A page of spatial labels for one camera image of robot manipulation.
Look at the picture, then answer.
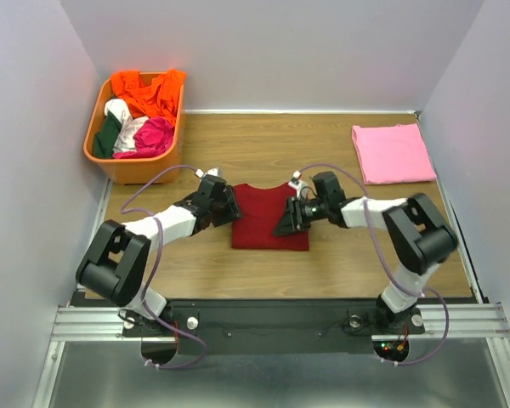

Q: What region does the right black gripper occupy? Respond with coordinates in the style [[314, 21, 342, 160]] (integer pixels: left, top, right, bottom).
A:
[[272, 194, 330, 234]]

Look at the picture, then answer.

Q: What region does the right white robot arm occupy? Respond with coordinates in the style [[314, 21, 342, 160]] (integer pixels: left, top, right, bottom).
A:
[[273, 194, 458, 332]]

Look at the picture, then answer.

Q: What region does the white t shirt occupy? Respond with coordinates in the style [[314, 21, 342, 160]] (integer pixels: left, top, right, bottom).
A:
[[104, 98, 149, 155]]

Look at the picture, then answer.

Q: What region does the magenta t shirt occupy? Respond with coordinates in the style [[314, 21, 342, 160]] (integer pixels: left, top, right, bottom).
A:
[[112, 116, 175, 159]]

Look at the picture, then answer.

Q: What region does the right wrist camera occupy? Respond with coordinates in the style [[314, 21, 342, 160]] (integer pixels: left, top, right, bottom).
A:
[[288, 171, 346, 206]]

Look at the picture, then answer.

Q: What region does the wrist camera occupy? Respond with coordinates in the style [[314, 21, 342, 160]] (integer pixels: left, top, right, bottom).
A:
[[195, 167, 227, 201], [288, 171, 346, 206]]

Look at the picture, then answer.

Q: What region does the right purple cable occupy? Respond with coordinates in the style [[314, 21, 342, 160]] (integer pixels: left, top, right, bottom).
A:
[[291, 163, 448, 367]]

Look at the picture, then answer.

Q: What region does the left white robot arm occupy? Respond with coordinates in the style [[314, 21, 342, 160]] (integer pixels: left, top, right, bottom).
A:
[[76, 184, 241, 335]]

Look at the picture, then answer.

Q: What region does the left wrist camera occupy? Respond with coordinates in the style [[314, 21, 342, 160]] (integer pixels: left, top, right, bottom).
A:
[[195, 167, 227, 201]]

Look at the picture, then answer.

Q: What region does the folded pink t shirt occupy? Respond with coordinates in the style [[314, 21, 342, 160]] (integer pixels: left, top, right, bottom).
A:
[[351, 123, 436, 185]]

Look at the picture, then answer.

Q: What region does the orange t shirt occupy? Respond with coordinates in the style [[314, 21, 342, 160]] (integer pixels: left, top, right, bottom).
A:
[[110, 69, 186, 127]]

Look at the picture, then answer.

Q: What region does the purple cable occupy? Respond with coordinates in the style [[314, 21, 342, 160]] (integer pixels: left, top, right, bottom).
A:
[[291, 163, 448, 367], [120, 164, 208, 370]]

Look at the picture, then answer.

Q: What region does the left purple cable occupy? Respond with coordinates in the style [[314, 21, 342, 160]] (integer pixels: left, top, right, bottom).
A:
[[120, 164, 208, 370]]

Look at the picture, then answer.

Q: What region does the dark green t shirt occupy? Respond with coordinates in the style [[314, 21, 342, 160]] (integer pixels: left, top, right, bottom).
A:
[[93, 114, 122, 159]]

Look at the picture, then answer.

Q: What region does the aluminium frame rail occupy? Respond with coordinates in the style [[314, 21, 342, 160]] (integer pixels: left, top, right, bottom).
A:
[[31, 112, 510, 408]]

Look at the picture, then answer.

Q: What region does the orange plastic laundry basket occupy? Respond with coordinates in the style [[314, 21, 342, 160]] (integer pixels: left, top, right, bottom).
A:
[[82, 79, 184, 184]]

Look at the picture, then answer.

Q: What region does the dark red t shirt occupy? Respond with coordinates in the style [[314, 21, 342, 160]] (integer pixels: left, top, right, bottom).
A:
[[231, 183, 309, 252]]

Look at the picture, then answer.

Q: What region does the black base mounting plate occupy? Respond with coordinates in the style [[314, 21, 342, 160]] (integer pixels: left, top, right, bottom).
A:
[[118, 298, 425, 356]]

